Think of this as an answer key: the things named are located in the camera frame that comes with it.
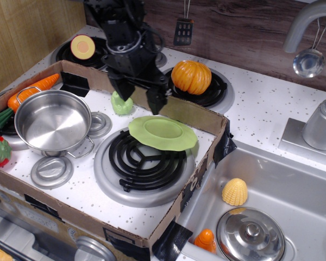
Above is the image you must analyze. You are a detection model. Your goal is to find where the front right black burner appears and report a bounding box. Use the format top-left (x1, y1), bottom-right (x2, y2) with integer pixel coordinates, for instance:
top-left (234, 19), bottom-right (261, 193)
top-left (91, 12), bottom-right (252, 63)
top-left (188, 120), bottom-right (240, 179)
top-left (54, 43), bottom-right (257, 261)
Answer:
top-left (93, 128), bottom-right (195, 208)

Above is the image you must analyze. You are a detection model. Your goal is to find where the front silver stove knob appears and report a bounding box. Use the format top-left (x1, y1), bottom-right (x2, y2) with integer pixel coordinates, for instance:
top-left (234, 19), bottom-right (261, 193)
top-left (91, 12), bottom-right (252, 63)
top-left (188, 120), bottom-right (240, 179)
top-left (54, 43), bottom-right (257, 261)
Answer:
top-left (30, 157), bottom-right (73, 189)

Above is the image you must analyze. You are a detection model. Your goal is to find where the silver oven front knob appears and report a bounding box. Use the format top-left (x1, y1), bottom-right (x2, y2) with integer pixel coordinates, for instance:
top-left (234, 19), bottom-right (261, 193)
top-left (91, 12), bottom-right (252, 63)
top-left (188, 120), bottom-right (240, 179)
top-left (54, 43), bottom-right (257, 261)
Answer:
top-left (74, 236), bottom-right (117, 261)

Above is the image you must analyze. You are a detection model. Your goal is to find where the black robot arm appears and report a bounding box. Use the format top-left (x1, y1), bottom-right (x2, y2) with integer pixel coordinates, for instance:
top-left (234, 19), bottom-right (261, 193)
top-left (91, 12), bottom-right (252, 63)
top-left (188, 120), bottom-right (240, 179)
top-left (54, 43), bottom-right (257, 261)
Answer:
top-left (84, 1), bottom-right (169, 115)

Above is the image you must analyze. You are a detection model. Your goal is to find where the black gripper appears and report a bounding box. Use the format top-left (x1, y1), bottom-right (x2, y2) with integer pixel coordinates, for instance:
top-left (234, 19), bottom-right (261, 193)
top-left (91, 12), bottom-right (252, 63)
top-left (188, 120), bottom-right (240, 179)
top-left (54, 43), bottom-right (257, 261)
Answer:
top-left (101, 45), bottom-right (168, 115)

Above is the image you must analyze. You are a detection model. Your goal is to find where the silver toy sink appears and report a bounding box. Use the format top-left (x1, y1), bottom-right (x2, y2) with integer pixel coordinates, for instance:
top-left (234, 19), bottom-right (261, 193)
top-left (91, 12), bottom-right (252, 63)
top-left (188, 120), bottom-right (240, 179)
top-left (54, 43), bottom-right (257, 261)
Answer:
top-left (178, 143), bottom-right (326, 260)

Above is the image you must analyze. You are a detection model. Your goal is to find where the halved purple toy fruit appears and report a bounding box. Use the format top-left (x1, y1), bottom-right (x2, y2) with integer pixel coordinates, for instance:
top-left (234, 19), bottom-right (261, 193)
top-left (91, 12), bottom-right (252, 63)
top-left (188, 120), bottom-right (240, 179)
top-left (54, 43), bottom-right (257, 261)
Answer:
top-left (70, 35), bottom-right (96, 60)

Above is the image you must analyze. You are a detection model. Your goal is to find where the green plastic plate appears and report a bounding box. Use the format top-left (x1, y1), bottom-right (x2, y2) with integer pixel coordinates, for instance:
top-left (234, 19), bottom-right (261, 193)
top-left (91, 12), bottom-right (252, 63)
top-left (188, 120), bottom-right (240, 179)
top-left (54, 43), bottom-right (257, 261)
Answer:
top-left (128, 116), bottom-right (198, 152)

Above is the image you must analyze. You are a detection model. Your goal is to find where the small orange toy vegetable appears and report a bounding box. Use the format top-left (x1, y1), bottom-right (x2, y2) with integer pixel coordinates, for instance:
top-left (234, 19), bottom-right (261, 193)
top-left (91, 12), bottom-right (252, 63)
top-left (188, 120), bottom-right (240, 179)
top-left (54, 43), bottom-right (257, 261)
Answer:
top-left (193, 229), bottom-right (216, 254)

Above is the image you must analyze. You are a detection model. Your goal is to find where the black burner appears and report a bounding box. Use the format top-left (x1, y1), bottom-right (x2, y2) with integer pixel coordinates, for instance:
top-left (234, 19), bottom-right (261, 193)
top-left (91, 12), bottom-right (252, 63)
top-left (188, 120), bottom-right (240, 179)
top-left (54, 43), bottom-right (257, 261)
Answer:
top-left (0, 114), bottom-right (28, 151)
top-left (93, 128), bottom-right (195, 208)
top-left (164, 68), bottom-right (235, 114)
top-left (50, 37), bottom-right (106, 70)

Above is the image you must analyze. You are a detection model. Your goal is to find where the hanging silver spatula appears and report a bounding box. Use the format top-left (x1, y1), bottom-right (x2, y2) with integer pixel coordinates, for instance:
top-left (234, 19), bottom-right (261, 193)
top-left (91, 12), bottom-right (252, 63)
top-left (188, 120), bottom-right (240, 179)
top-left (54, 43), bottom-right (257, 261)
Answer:
top-left (173, 1), bottom-right (194, 46)

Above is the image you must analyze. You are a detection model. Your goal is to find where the orange toy pumpkin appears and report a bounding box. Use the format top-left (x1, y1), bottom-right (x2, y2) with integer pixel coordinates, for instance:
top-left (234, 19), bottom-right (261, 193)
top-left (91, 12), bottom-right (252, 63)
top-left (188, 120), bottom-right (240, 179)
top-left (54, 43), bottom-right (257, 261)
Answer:
top-left (171, 60), bottom-right (212, 95)

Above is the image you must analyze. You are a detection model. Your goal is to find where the back silver stove knob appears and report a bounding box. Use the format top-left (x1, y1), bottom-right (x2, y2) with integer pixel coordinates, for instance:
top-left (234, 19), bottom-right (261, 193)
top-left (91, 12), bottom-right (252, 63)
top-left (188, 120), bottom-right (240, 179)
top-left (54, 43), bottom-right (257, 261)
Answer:
top-left (155, 52), bottom-right (167, 68)

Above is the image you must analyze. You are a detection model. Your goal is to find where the stainless steel pot lid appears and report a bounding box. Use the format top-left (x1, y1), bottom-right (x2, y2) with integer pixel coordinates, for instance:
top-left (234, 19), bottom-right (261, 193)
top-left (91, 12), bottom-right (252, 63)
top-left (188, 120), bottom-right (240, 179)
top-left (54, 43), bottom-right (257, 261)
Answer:
top-left (216, 208), bottom-right (286, 260)

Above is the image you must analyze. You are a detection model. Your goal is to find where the brown cardboard fence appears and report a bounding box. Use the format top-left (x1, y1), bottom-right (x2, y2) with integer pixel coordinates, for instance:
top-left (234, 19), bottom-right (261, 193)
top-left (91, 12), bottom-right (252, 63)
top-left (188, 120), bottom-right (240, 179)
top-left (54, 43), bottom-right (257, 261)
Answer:
top-left (0, 60), bottom-right (237, 261)

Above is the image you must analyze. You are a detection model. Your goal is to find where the silver stove knob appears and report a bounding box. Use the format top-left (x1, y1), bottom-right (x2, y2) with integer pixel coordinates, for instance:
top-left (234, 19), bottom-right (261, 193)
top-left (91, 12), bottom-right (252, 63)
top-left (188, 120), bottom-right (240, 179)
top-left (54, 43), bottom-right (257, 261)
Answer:
top-left (88, 112), bottom-right (112, 139)
top-left (30, 157), bottom-right (73, 189)
top-left (155, 52), bottom-right (167, 68)

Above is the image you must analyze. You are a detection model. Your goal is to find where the front left black burner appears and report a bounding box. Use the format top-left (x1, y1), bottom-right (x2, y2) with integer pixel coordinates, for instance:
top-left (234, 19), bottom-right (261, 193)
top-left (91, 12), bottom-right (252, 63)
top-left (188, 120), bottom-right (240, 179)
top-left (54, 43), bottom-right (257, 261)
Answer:
top-left (0, 114), bottom-right (28, 151)

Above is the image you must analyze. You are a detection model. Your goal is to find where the hanging silver ladle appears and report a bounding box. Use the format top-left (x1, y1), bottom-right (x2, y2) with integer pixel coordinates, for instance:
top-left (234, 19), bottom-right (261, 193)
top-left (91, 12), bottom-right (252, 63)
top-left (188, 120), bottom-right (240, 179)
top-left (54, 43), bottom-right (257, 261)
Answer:
top-left (293, 18), bottom-right (326, 78)

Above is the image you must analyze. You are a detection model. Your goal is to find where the middle silver stove knob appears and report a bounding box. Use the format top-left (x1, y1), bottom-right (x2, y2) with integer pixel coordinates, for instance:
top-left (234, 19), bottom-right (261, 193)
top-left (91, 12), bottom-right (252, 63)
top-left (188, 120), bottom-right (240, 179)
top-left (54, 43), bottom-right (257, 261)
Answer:
top-left (88, 112), bottom-right (112, 139)

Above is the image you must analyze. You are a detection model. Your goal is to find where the green toy broccoli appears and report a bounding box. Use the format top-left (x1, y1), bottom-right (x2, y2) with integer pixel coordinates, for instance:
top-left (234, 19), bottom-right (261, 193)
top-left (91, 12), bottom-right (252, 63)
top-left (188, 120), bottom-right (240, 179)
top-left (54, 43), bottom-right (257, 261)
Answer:
top-left (110, 91), bottom-right (134, 115)

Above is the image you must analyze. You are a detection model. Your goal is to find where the orange toy carrot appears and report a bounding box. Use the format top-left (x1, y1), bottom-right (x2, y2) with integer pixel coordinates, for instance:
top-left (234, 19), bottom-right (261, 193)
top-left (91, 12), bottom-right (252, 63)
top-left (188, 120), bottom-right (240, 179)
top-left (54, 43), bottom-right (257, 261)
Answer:
top-left (0, 73), bottom-right (59, 129)

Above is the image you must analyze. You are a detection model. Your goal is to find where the back left black burner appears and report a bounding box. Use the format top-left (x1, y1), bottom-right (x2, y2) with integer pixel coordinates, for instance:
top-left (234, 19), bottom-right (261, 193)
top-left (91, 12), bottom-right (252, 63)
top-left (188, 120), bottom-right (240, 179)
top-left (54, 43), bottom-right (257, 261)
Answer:
top-left (50, 37), bottom-right (106, 70)

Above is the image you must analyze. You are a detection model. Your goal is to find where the silver toy faucet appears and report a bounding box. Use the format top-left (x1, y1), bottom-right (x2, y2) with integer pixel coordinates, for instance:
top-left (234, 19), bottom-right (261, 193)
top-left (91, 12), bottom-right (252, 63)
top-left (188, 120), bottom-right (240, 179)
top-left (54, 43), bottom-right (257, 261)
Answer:
top-left (279, 1), bottom-right (326, 165)

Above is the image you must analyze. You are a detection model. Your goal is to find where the back right black burner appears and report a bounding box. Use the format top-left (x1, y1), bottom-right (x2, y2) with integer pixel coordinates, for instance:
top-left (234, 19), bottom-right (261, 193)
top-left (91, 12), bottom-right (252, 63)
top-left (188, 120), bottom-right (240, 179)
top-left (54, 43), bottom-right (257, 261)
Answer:
top-left (164, 68), bottom-right (235, 114)

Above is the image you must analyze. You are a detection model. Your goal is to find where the yellow toy corn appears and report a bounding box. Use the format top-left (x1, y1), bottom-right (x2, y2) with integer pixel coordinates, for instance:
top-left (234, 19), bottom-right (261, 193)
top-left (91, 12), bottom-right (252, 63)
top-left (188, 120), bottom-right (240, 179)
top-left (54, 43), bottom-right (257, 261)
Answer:
top-left (222, 178), bottom-right (248, 206)

